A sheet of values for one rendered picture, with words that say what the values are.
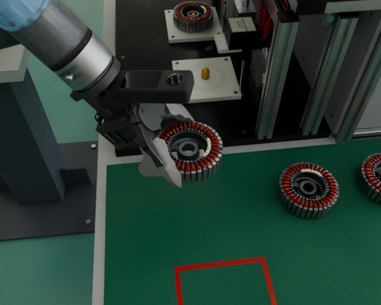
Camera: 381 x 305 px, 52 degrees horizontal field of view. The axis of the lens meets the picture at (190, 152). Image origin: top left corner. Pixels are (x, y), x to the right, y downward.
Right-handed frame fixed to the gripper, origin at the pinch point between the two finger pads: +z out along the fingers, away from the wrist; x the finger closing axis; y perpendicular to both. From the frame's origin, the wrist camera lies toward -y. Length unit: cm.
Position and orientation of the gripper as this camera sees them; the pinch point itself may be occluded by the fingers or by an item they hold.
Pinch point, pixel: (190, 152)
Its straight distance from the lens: 64.9
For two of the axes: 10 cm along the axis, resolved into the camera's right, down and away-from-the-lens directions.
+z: 5.8, 5.8, 5.8
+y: -8.0, 2.5, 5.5
